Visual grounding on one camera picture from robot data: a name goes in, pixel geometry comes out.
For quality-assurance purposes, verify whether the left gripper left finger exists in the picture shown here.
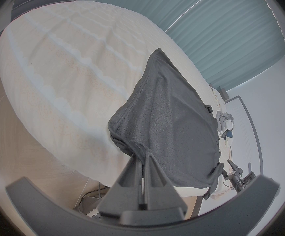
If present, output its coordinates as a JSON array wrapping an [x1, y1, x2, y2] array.
[[98, 160, 142, 221]]

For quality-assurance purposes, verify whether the white printed pillow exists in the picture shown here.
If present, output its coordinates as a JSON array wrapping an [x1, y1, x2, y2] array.
[[210, 88, 228, 112]]

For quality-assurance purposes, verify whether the black cable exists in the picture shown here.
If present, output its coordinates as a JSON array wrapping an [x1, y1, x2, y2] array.
[[75, 181, 106, 212]]

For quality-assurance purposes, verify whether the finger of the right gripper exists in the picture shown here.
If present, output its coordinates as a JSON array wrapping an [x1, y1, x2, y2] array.
[[227, 159, 242, 175]]

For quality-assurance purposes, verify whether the black chest of drawers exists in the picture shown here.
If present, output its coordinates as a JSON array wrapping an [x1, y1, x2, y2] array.
[[11, 0, 84, 21]]

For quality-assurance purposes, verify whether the black T-shirt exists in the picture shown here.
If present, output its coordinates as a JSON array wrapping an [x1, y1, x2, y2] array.
[[108, 48, 224, 201]]

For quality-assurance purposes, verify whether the bed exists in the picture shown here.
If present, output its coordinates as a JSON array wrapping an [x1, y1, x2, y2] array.
[[0, 0, 264, 198]]

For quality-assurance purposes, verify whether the pile of clothes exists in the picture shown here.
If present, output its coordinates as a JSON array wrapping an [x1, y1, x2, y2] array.
[[216, 111, 235, 147]]

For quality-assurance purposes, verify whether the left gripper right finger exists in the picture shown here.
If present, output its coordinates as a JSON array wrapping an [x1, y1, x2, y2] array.
[[144, 156, 188, 217]]

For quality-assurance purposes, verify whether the blue-green curtain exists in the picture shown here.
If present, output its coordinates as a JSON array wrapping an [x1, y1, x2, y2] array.
[[166, 0, 285, 92], [97, 0, 231, 32]]

